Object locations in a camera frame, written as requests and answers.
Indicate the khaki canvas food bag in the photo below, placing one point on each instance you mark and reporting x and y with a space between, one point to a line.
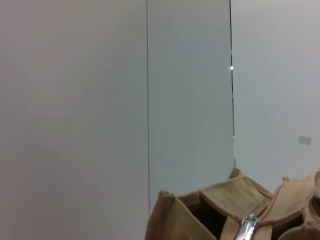
225 212

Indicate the silver metal zipper pull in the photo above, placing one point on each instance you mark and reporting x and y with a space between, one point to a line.
246 227

